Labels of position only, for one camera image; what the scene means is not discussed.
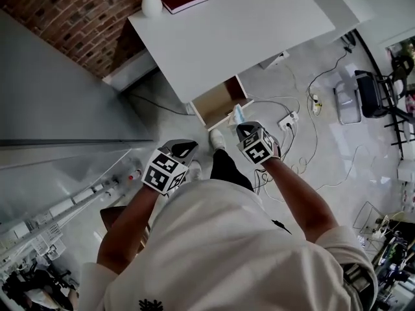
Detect black frame chair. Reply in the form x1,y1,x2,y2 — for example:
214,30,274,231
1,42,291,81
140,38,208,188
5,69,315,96
384,104,415,158

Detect grey shoulder strap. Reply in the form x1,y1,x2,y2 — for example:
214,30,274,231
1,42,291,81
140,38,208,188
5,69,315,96
342,260,372,293

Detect white drawer wooden inside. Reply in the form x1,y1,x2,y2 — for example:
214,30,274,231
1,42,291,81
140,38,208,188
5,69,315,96
190,75,255,132

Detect person's black trousers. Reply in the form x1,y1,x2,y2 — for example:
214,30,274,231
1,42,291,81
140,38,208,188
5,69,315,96
209,148,255,192

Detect white plastic basket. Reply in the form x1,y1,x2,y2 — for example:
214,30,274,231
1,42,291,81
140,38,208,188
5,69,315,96
30,220,67,261

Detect small white box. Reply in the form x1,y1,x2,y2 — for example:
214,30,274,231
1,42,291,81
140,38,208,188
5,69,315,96
397,159,415,183

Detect person's left forearm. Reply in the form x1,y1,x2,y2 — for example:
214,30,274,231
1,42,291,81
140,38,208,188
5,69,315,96
97,185,163,275

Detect power strip with yellow plug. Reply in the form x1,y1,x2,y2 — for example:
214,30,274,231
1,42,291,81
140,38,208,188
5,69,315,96
311,94,324,115

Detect person's white shirt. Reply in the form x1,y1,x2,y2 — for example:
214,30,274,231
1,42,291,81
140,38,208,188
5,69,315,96
77,178,379,311

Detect person's white shoe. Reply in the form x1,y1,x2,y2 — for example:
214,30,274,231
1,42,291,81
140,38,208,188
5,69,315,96
187,160,204,183
209,128,227,151

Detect light blue plastic packet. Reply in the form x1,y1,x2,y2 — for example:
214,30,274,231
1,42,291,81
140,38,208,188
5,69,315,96
228,104,249,129

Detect white power strip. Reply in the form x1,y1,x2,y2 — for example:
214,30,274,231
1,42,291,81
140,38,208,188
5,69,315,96
277,110,300,131

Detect black office chair chrome base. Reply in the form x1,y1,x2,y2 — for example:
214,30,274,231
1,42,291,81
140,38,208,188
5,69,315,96
333,69,405,126

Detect grey metal cabinet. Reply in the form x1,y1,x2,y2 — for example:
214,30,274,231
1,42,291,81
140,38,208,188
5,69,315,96
0,10,157,236

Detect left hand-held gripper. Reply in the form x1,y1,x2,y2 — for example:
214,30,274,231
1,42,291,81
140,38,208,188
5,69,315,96
141,139,200,196

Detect person's right forearm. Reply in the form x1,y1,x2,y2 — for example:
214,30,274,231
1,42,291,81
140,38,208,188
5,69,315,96
259,157,338,243

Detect white desk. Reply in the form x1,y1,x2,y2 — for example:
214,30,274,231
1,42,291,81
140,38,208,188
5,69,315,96
127,0,337,105

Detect long grey floor cable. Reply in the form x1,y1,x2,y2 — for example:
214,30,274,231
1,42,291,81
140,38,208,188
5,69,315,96
128,92,189,115

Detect white ceramic vase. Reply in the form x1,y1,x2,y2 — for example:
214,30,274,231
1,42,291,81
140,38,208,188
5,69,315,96
141,0,163,18

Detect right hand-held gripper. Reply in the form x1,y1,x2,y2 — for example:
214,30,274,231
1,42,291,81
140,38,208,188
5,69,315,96
235,121,281,166

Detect wire frame stand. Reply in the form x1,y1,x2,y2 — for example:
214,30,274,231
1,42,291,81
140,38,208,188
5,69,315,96
352,201,390,236

